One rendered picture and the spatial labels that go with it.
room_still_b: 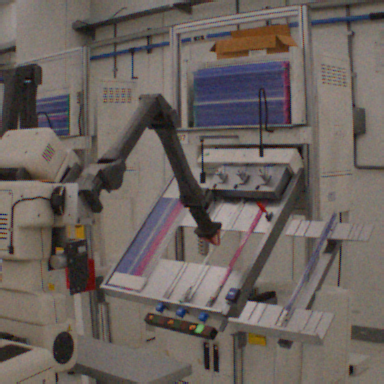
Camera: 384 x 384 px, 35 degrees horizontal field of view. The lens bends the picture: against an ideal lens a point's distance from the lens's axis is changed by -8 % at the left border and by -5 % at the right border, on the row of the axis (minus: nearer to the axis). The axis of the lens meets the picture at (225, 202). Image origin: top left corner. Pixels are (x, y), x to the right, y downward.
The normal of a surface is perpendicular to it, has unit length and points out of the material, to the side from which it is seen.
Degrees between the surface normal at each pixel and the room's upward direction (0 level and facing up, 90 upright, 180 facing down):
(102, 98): 90
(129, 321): 90
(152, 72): 90
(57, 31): 90
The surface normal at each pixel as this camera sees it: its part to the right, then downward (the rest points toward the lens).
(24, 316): -0.43, -0.04
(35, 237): 0.90, 0.02
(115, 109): 0.77, 0.04
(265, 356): -0.63, 0.09
